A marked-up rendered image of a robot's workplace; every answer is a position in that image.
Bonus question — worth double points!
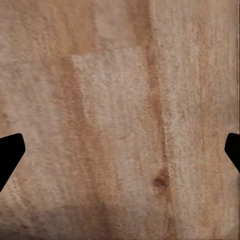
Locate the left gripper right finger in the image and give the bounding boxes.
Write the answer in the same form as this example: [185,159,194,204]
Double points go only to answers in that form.
[224,133,240,172]

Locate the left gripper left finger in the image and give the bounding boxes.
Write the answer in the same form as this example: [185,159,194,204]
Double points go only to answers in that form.
[0,133,26,192]

